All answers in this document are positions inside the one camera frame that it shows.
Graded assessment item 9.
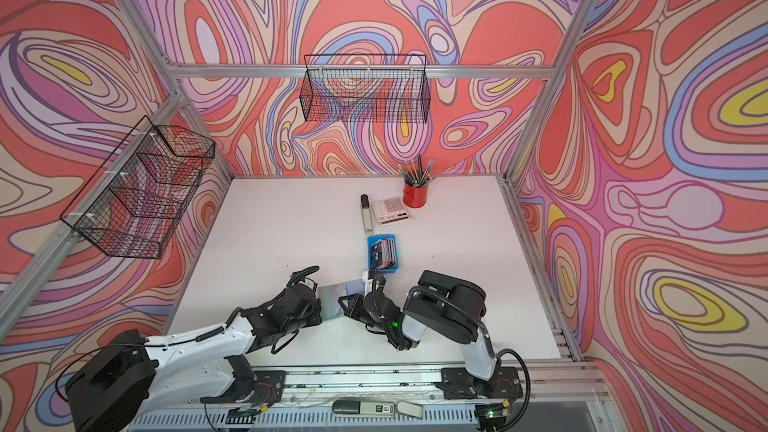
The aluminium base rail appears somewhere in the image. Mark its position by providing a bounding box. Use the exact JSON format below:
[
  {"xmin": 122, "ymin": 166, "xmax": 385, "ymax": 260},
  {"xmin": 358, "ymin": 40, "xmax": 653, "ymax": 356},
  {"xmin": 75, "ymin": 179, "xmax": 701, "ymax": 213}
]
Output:
[{"xmin": 127, "ymin": 362, "xmax": 623, "ymax": 431}]

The blue plastic card tray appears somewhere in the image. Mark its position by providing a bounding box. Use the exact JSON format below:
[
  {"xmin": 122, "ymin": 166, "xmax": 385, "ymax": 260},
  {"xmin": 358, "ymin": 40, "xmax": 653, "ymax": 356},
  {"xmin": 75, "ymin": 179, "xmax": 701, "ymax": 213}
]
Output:
[{"xmin": 367, "ymin": 235, "xmax": 399, "ymax": 273}]

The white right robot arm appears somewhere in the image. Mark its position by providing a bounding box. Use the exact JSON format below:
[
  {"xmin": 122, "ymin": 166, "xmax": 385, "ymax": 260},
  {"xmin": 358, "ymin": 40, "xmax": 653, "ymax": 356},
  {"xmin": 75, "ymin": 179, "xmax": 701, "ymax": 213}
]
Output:
[{"xmin": 337, "ymin": 270, "xmax": 531, "ymax": 403}]

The mint green card holder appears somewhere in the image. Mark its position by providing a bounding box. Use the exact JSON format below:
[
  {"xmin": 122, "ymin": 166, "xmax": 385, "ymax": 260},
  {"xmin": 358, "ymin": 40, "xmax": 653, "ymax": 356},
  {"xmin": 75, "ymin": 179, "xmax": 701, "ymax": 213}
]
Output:
[{"xmin": 317, "ymin": 280, "xmax": 365, "ymax": 321}]

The grey handheld device on rail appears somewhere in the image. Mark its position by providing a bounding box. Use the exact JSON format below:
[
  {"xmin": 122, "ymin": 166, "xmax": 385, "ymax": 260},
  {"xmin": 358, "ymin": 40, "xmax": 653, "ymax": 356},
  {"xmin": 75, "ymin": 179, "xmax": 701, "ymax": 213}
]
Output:
[{"xmin": 331, "ymin": 399, "xmax": 425, "ymax": 420}]

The black wire basket wall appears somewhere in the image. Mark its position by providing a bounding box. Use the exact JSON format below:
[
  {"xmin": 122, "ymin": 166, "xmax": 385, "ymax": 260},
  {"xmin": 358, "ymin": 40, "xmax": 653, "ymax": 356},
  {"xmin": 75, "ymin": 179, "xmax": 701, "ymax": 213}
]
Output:
[
  {"xmin": 59, "ymin": 116, "xmax": 216, "ymax": 259},
  {"xmin": 299, "ymin": 53, "xmax": 431, "ymax": 124}
]

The black wire basket back wall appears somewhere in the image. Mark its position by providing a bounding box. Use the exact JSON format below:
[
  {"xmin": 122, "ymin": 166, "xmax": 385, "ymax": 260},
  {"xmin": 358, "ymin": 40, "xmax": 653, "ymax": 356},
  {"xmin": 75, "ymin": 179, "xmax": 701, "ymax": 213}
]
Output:
[{"xmin": 299, "ymin": 53, "xmax": 431, "ymax": 124}]

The beige stapler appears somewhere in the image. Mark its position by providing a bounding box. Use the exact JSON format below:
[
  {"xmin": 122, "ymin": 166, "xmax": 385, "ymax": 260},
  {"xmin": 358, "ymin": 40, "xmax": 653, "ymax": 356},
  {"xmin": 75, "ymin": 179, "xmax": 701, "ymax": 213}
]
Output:
[{"xmin": 360, "ymin": 194, "xmax": 374, "ymax": 236}]

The stack of cards in tray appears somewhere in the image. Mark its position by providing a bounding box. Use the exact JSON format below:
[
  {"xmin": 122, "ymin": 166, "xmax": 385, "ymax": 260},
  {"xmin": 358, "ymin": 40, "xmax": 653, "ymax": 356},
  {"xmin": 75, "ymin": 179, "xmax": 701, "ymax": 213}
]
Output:
[{"xmin": 369, "ymin": 238, "xmax": 397, "ymax": 270}]

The black wire basket left wall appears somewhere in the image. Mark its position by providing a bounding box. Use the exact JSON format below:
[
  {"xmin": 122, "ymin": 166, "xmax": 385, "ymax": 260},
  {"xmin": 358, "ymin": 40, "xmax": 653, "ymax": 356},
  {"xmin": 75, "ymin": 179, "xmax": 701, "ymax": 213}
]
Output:
[{"xmin": 59, "ymin": 116, "xmax": 216, "ymax": 259}]

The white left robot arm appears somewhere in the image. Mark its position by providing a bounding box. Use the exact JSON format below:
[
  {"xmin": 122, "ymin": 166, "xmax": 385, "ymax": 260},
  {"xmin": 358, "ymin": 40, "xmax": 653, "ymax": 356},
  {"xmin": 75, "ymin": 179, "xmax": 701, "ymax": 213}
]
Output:
[{"xmin": 55, "ymin": 266, "xmax": 322, "ymax": 431}]

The pink desk calculator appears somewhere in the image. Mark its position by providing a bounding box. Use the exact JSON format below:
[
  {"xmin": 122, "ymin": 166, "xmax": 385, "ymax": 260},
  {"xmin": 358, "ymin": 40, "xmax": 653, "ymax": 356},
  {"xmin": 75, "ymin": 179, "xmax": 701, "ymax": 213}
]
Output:
[{"xmin": 371, "ymin": 197, "xmax": 410, "ymax": 226}]

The red metal pencil bucket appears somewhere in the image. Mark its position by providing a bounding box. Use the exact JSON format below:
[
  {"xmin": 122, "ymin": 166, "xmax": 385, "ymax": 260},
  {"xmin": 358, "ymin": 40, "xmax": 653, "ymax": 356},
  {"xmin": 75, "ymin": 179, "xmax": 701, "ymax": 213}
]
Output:
[{"xmin": 403, "ymin": 183, "xmax": 428, "ymax": 209}]

